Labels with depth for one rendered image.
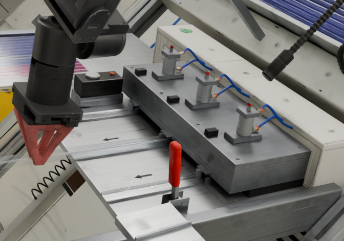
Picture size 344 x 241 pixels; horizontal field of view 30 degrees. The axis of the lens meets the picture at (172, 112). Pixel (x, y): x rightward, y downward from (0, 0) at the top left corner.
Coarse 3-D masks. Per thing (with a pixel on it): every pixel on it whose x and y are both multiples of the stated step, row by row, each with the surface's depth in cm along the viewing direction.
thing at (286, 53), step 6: (282, 54) 83; (288, 54) 83; (276, 60) 83; (282, 60) 83; (288, 60) 83; (270, 66) 83; (276, 66) 83; (282, 66) 83; (264, 72) 83; (270, 72) 83; (276, 72) 83; (270, 78) 83
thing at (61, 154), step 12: (96, 144) 94; (108, 144) 94; (120, 144) 95; (132, 144) 96; (144, 144) 97; (156, 144) 98; (12, 156) 88; (24, 156) 88; (60, 156) 90; (72, 156) 91; (84, 156) 92; (0, 168) 86
